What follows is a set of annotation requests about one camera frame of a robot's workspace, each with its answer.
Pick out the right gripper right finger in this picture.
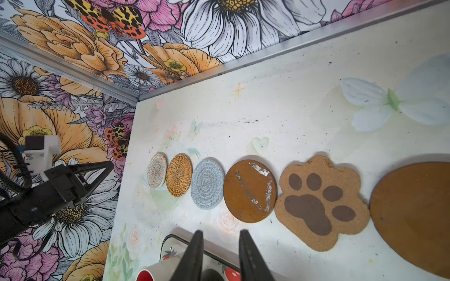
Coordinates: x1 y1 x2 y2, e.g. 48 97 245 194
239 229 275 281

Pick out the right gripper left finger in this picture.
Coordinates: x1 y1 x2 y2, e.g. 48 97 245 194
170 230 204 281

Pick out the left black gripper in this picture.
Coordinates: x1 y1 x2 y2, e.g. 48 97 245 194
1 160 114 244

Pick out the glossy brown wooden coaster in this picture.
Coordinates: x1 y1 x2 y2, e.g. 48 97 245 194
223 159 278 224

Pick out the multicolour rope coaster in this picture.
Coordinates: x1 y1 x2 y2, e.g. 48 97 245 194
146 152 168 189

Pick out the grey crochet coaster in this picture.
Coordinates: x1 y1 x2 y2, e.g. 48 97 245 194
191 158 225 210

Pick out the cork paw print coaster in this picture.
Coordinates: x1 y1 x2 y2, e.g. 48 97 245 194
275 155 370 252

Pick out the woven rattan coaster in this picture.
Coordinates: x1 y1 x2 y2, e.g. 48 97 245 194
166 153 193 197

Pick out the matte brown wooden coaster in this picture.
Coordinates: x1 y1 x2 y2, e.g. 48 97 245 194
370 162 450 278

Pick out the black mug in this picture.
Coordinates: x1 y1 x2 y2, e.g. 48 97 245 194
200 269 224 281

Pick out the white tray with strawberries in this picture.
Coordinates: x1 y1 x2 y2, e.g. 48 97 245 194
160 228 285 281

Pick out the red interior mug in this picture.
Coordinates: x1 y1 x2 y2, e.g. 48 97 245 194
136 256 184 281

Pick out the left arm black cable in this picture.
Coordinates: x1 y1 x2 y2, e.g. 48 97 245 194
0 132 34 197

